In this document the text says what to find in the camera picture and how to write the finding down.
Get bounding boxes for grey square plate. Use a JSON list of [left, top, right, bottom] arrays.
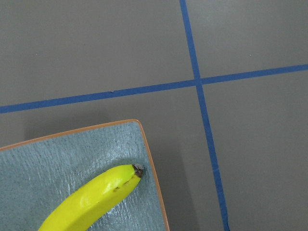
[[0, 119, 169, 231]]

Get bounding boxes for yellow banana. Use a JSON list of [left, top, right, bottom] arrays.
[[39, 164, 144, 231]]

